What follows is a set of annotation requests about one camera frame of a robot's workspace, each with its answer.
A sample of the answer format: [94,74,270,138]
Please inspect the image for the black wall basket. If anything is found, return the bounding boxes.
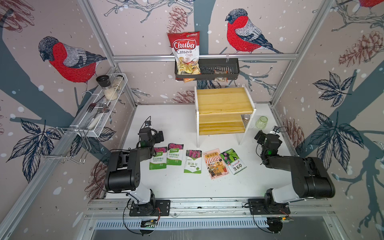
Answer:
[175,59,240,81]

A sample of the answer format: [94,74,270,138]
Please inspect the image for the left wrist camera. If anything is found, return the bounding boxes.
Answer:
[139,120,153,142]

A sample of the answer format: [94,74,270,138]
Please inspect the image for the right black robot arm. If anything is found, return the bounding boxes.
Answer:
[255,130,336,205]

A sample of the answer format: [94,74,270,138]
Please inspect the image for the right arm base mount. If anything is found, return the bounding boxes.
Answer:
[247,189,291,216]

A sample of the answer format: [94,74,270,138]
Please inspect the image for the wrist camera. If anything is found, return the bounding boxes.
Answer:
[139,120,153,142]
[270,126,280,135]

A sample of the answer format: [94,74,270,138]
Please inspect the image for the red Chuba cassava chips bag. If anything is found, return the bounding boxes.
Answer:
[168,32,201,75]

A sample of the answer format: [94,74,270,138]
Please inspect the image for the green glass cup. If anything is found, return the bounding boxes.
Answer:
[256,116,268,130]

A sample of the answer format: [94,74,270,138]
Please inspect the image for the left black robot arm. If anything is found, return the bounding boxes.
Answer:
[105,127,164,209]

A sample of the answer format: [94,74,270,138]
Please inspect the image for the white mimosa seed bag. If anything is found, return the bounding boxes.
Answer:
[184,150,202,174]

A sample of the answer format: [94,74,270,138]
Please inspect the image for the green seed bag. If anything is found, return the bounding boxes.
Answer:
[167,143,184,166]
[149,147,168,170]

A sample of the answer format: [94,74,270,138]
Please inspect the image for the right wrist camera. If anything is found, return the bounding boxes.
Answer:
[270,126,280,135]

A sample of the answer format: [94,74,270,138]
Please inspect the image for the white wire wall rack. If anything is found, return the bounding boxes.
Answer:
[58,73,128,139]

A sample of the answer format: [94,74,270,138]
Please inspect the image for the black lid grinder bottle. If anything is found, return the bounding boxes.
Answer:
[96,75,118,101]

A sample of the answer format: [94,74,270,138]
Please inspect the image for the fork in wire rack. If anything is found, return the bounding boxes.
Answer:
[87,96,105,113]

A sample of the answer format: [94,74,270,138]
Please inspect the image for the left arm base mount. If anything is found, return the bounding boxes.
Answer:
[129,191,171,217]

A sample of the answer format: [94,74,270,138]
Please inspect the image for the white seed packet shelf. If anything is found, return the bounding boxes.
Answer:
[220,149,247,175]

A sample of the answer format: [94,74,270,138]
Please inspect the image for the wooden two-tier shelf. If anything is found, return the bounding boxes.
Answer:
[195,85,257,147]

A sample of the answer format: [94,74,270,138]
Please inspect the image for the picture seed packet shelf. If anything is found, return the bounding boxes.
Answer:
[203,149,229,180]

